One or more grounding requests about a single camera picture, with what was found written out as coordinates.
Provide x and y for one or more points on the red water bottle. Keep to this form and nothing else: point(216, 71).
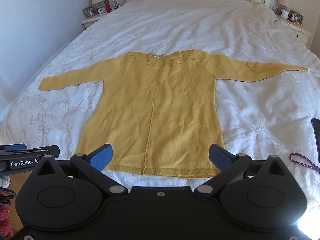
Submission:
point(107, 6)

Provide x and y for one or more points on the small white alarm clock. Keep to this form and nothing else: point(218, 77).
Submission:
point(101, 10)

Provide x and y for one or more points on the left wooden photo frame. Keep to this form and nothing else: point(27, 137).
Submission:
point(90, 11)

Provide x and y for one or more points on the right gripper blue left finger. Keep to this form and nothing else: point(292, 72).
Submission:
point(91, 165)

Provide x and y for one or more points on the left cream nightstand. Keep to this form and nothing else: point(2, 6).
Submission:
point(90, 21)

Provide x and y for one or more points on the right wooden photo frame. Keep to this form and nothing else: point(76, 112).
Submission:
point(295, 17)

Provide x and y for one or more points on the black phone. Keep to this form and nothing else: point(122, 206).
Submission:
point(316, 127)

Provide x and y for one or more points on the right cream nightstand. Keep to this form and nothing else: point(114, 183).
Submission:
point(300, 33)

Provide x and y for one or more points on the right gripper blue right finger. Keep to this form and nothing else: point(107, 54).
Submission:
point(231, 167)

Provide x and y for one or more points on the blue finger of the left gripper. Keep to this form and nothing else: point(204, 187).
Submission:
point(14, 147)

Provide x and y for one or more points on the wooden photo frame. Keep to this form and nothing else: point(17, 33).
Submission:
point(90, 11)
point(295, 17)

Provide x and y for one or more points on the cream nightstand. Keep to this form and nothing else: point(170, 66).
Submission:
point(300, 33)
point(90, 21)

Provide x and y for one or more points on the white cylinder speaker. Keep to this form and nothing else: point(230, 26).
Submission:
point(284, 14)

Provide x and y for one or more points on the yellow knit sweater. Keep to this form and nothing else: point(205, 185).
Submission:
point(159, 114)

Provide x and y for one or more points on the red fabric item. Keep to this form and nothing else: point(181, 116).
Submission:
point(5, 223)

